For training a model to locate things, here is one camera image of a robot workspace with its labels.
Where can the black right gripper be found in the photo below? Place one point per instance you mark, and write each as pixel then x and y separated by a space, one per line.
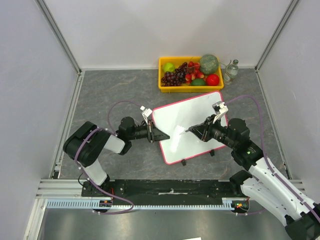
pixel 206 131

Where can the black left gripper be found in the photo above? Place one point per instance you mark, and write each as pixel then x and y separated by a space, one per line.
pixel 154 134

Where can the pink framed whiteboard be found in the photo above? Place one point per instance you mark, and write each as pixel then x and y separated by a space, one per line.
pixel 176 117

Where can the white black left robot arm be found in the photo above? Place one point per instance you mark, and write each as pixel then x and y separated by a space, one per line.
pixel 85 145

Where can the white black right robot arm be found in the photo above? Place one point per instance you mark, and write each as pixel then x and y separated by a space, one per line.
pixel 261 181

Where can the green avocado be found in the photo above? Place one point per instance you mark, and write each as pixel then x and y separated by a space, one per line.
pixel 198 82

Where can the red tomato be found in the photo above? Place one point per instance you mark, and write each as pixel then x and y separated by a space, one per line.
pixel 212 80

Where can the dark purple grape bunch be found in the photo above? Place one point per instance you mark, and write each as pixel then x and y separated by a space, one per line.
pixel 173 79

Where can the green netted melon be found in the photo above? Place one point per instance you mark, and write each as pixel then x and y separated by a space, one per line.
pixel 209 64

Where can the clear glass bottle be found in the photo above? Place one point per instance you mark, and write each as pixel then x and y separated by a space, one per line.
pixel 231 71

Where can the green apple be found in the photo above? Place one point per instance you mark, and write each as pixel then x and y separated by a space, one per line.
pixel 168 67

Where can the yellow plastic fruit bin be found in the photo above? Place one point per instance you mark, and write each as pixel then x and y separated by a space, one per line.
pixel 184 87

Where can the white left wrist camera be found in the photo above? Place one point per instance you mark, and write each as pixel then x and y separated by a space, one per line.
pixel 145 112

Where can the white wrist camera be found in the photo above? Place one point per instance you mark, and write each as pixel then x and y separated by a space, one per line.
pixel 145 112
pixel 220 108

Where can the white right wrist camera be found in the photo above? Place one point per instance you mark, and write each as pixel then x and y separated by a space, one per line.
pixel 220 108

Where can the right aluminium frame post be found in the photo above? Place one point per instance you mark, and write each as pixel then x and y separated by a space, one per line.
pixel 276 34

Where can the aluminium frame post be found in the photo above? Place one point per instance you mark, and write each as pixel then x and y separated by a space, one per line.
pixel 276 34
pixel 58 34

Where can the left aluminium frame post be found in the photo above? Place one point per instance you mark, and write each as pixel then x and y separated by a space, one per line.
pixel 58 34

